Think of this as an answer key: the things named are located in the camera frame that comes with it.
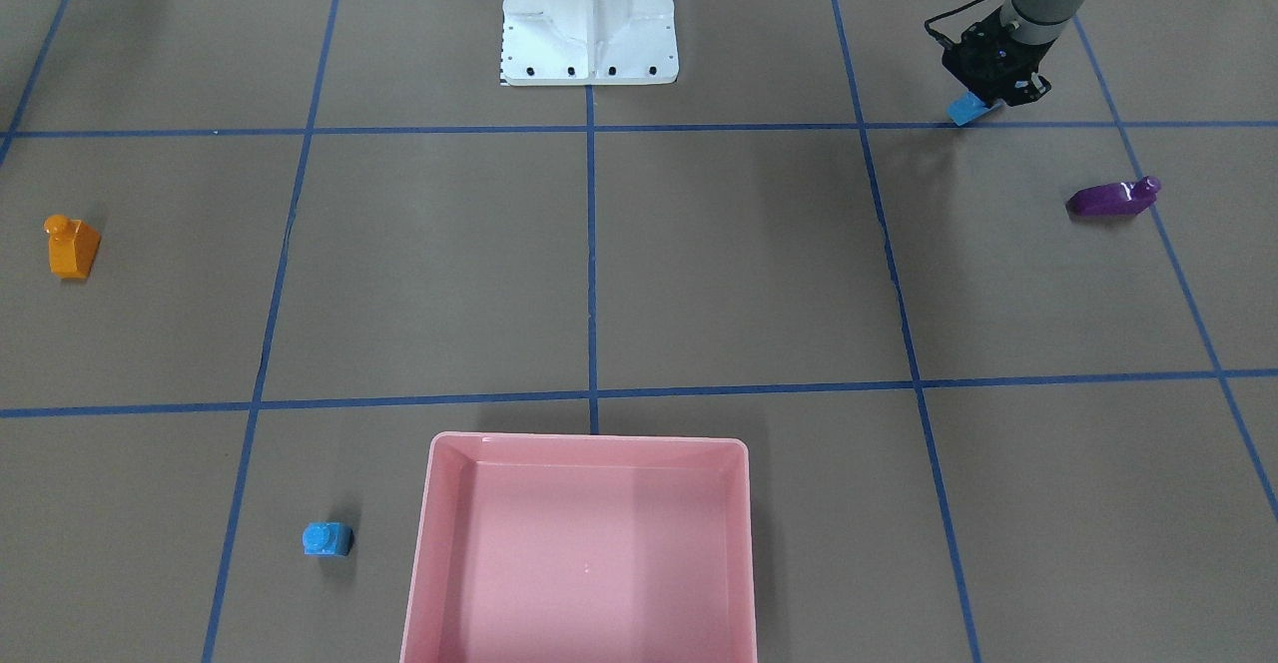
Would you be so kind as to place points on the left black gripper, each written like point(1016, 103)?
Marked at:
point(1026, 87)

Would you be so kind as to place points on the long blue stud block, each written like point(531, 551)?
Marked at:
point(971, 107)

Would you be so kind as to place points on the purple block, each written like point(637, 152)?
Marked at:
point(1120, 199)

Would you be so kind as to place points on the small blue block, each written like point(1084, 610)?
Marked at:
point(326, 539)

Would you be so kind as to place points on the orange block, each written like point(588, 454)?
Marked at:
point(72, 246)

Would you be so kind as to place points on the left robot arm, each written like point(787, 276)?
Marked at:
point(1033, 22)

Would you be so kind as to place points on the pink plastic box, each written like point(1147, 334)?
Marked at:
point(582, 548)

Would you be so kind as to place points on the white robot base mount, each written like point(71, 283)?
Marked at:
point(565, 43)

